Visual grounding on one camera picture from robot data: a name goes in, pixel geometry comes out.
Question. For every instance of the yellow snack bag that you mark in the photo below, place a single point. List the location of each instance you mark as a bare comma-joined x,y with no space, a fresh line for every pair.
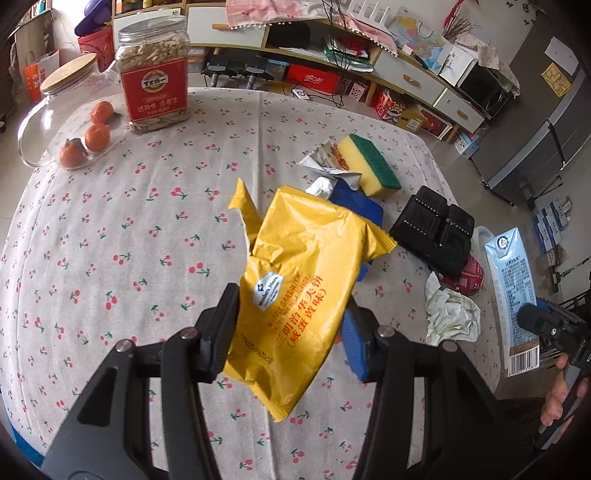
305,255

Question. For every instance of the green yellow scrub sponge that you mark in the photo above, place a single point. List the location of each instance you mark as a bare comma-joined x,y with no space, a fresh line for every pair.
362,156

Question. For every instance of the glass jar with wooden lid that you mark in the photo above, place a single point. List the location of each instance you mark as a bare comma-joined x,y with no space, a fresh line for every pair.
68,96

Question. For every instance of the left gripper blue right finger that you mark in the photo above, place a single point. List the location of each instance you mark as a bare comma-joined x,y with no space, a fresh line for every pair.
359,338

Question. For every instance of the white torn snack wrapper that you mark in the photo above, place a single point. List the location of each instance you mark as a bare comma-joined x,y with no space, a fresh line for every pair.
331,169

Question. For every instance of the white tissue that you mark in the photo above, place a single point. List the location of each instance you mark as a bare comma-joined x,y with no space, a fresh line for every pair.
451,315

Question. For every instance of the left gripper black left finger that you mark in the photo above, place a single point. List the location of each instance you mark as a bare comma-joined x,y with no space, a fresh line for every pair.
216,327

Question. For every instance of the black microwave oven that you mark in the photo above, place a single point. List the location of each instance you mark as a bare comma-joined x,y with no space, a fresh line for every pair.
482,87

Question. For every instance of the blue milk carton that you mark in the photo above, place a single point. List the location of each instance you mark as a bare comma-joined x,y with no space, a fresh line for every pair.
514,287

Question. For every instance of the black device on floor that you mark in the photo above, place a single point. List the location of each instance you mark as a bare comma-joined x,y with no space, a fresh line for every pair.
216,67
255,69

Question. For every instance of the red soda can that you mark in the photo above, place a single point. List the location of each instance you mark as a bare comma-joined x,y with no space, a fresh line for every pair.
470,280

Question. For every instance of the black plastic tray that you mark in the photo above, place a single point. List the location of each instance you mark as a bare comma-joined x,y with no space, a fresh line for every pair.
435,231

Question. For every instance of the orange white paper bag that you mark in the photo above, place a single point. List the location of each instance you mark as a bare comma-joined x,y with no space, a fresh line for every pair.
35,74

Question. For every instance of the long wooden TV cabinet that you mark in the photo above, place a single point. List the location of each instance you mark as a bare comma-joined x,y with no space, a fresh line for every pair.
207,26

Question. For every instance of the red gift box under cabinet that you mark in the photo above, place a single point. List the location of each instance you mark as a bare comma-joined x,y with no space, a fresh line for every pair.
328,82

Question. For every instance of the colourful snack cardboard box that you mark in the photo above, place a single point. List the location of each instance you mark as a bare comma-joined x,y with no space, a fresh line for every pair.
388,105

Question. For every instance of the clear seed jar red label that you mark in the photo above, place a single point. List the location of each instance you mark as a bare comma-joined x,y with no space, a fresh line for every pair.
152,60

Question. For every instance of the white plastic trash basin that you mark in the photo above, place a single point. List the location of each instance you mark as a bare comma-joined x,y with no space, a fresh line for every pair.
481,236

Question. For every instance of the cherry print tablecloth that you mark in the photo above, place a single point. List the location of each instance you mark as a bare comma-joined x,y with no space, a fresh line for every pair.
137,244

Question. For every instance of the pink cloth on cabinet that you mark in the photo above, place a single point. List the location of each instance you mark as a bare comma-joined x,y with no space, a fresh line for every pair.
250,13

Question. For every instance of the grey refrigerator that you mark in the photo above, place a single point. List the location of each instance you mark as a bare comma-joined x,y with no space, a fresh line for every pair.
529,144

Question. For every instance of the orange tangerine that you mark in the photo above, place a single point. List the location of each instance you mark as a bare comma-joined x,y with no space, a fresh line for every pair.
73,154
97,137
102,112

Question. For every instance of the person's right hand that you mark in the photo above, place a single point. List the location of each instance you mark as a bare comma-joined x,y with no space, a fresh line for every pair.
553,406

